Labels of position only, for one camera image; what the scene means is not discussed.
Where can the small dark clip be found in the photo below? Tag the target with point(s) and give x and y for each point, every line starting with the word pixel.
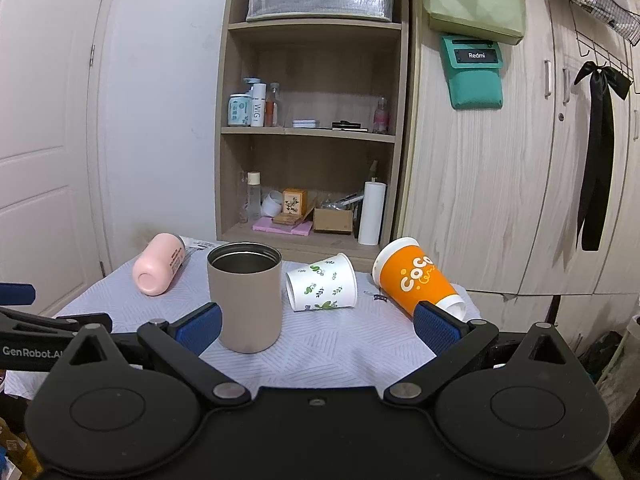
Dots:
pixel 380 298

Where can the printed plastic package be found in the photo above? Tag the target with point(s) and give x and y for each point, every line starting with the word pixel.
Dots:
pixel 200 246

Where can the pink clear bottle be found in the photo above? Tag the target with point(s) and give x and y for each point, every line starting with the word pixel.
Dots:
pixel 381 119

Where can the white quilted tablecloth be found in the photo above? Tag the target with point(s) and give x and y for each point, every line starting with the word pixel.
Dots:
pixel 330 345

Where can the light wood wardrobe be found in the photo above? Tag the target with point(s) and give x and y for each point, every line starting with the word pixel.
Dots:
pixel 490 185

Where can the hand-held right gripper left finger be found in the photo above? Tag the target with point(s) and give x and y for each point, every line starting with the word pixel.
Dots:
pixel 199 329

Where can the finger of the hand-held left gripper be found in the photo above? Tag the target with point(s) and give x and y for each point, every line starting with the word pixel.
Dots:
pixel 15 293
pixel 55 322

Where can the white flat tin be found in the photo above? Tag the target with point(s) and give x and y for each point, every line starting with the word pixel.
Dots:
pixel 304 123

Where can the white leaf-print paper cup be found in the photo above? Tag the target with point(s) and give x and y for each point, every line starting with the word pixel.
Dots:
pixel 325 282

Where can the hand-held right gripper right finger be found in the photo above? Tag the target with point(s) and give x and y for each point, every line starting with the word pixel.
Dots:
pixel 436 329

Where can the white door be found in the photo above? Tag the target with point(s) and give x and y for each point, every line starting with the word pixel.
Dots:
pixel 45 135

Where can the white round jar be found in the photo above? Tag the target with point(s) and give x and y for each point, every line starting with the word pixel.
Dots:
pixel 272 205

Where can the beige metal tumbler cup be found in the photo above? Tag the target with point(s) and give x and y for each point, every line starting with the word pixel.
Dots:
pixel 245 305

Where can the pink flat box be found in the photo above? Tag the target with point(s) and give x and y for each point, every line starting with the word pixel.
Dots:
pixel 300 230

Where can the orange paper cup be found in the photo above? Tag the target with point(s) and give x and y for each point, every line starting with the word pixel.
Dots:
pixel 410 277

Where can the white pump bottle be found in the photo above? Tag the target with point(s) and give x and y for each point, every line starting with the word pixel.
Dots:
pixel 257 107

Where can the wooden open shelf unit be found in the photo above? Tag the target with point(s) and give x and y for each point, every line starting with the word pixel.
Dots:
pixel 310 65

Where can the small wooden box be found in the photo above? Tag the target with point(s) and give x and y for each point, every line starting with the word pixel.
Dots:
pixel 284 219

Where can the yellow floral box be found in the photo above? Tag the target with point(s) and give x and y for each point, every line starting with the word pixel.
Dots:
pixel 294 204

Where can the white paper roll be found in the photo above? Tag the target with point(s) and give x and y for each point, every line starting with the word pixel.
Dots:
pixel 372 215

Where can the black ribbon bow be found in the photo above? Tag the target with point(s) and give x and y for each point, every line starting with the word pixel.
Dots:
pixel 597 150

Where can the clear bottle cream cap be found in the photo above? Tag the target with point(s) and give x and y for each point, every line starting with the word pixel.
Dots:
pixel 254 200

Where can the brown cardboard box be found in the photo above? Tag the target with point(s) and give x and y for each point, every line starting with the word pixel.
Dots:
pixel 332 221

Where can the teal pouch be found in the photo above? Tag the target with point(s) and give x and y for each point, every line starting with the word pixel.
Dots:
pixel 475 85

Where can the white jar teal label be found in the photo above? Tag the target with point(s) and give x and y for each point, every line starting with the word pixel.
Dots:
pixel 239 111

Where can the orange clear bottle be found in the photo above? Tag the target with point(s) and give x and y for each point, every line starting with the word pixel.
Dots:
pixel 272 110

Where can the black flat case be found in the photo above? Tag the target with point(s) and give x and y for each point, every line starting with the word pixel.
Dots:
pixel 346 124

